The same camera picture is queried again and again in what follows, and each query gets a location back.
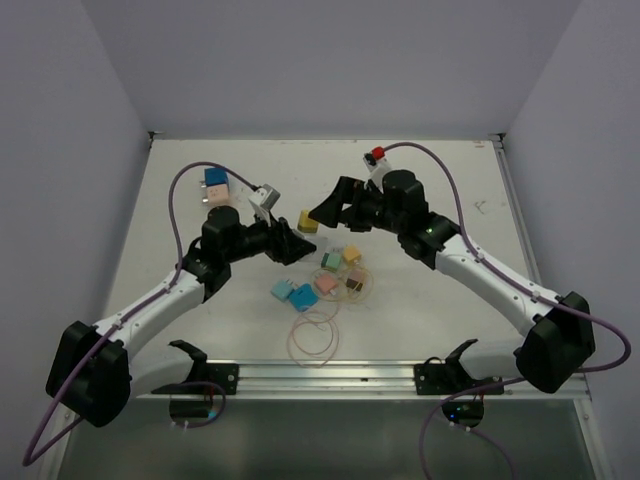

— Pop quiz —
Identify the pink charger brown band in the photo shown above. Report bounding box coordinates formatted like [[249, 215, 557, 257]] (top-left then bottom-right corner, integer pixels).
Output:
[[345, 268, 367, 292]]

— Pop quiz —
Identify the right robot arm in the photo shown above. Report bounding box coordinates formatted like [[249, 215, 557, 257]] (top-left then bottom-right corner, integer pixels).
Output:
[[309, 170, 595, 394]]

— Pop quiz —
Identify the yellow charging cable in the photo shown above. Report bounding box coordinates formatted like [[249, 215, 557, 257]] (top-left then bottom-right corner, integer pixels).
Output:
[[311, 264, 376, 305]]

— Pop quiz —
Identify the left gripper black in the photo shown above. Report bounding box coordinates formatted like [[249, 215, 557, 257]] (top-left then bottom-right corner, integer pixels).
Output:
[[223, 206, 315, 265]]

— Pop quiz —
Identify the pink charging cable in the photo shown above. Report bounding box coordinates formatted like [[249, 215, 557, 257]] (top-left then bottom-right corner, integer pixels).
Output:
[[285, 294, 342, 367]]

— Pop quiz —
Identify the aluminium rail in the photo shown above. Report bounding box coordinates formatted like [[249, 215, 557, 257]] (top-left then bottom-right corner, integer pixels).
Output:
[[131, 357, 590, 400], [489, 134, 542, 284]]

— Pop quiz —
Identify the aluminium front rail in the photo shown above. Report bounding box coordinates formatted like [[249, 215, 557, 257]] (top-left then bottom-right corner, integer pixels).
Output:
[[131, 357, 590, 400]]

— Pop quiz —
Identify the aluminium right side rail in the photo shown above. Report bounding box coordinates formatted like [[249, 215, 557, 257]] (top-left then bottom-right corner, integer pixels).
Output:
[[489, 134, 542, 284]]

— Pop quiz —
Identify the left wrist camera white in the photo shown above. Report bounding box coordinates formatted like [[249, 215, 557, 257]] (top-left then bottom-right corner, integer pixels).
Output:
[[248, 184, 280, 223]]

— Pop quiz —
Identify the light cyan USB charger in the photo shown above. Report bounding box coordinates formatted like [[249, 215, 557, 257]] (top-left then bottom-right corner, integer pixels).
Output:
[[270, 280, 295, 302]]

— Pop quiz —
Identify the mint green USB charger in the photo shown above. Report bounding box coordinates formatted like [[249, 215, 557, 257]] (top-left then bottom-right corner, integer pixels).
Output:
[[321, 252, 342, 272]]

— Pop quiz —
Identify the pink cube socket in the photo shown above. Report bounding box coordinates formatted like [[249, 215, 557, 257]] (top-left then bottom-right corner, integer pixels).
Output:
[[202, 183, 230, 207]]

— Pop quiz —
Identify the dark blue cube socket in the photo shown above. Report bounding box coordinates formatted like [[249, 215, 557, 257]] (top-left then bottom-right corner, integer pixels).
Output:
[[204, 167, 229, 188]]

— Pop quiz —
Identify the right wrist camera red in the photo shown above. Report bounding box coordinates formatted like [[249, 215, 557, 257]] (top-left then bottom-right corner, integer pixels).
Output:
[[363, 147, 393, 190]]

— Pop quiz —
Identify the right black base bracket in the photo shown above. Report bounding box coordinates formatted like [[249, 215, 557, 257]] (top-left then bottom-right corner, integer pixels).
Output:
[[413, 357, 504, 396]]

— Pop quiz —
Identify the left black base bracket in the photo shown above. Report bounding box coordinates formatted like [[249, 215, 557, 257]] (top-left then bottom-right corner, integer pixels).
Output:
[[152, 362, 239, 396]]

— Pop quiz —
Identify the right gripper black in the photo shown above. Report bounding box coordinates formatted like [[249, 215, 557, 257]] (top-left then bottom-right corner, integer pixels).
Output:
[[309, 176, 405, 234]]

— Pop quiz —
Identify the yellow top plug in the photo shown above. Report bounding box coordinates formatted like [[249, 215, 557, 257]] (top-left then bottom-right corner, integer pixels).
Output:
[[297, 210, 319, 234]]

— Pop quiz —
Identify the yellow USB charger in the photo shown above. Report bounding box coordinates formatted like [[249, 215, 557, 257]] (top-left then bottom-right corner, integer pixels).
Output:
[[342, 245, 362, 266]]

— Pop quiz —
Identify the white cube socket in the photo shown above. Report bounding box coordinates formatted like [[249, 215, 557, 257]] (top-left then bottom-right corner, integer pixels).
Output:
[[313, 237, 339, 262]]

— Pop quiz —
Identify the salmon pink USB charger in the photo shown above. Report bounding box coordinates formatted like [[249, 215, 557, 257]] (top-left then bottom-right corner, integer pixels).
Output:
[[314, 273, 339, 296]]

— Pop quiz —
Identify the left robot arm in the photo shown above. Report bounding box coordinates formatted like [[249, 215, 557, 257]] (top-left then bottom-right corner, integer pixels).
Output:
[[45, 206, 317, 427]]

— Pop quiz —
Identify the bright blue plug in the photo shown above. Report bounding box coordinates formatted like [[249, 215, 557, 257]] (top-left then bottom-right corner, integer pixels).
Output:
[[288, 283, 319, 313]]

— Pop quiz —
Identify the black base bracket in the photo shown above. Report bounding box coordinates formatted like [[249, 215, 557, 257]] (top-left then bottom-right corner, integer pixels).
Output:
[[152, 362, 239, 396], [413, 357, 504, 396]]

